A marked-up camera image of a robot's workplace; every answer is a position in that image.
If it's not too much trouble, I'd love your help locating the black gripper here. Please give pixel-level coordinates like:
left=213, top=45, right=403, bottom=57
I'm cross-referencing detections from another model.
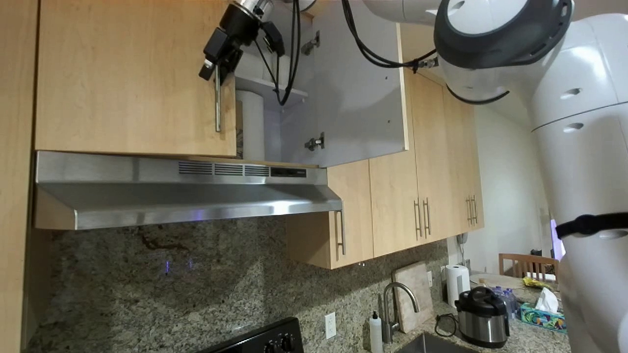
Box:
left=199, top=2, right=269, bottom=82

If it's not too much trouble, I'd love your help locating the cabinet door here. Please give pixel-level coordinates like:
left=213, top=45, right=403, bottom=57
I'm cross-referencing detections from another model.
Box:
left=262, top=0, right=413, bottom=169
left=36, top=0, right=236, bottom=157

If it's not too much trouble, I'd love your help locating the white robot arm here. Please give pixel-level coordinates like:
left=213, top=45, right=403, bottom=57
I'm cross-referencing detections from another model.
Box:
left=334, top=0, right=628, bottom=353

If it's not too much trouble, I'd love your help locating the tall light wood cabinet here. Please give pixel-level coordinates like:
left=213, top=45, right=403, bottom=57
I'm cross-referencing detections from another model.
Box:
left=281, top=22, right=487, bottom=271

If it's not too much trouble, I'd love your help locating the black electric stove top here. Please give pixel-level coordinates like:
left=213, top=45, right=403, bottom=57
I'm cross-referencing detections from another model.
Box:
left=199, top=318, right=305, bottom=353

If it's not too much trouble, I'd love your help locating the stainless steel range hood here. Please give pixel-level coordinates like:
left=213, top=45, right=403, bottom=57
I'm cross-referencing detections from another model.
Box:
left=36, top=151, right=344, bottom=229

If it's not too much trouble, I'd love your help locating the white soap bottle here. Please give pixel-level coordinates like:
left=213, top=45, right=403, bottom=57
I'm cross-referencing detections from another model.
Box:
left=370, top=310, right=383, bottom=353

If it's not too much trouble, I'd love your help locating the wooden cutting board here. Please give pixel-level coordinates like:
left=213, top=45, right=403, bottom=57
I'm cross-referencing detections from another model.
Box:
left=393, top=263, right=434, bottom=333

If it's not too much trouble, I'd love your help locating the chrome kitchen faucet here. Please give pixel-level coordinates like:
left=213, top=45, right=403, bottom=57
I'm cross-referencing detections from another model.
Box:
left=379, top=280, right=419, bottom=343

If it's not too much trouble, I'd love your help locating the white electric kettle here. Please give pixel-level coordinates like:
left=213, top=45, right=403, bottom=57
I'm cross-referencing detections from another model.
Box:
left=446, top=265, right=472, bottom=306

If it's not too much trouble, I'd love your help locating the stainless steel sink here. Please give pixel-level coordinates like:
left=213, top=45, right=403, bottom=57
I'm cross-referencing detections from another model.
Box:
left=397, top=333, right=475, bottom=353

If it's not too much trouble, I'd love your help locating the black rice cooker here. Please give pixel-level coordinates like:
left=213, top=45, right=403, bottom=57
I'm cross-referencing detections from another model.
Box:
left=456, top=286, right=511, bottom=349

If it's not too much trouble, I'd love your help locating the wooden chair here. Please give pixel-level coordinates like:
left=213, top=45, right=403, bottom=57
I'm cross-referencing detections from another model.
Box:
left=499, top=253, right=558, bottom=282

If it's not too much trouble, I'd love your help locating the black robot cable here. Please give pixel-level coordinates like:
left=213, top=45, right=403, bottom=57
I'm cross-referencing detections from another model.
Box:
left=254, top=0, right=513, bottom=108

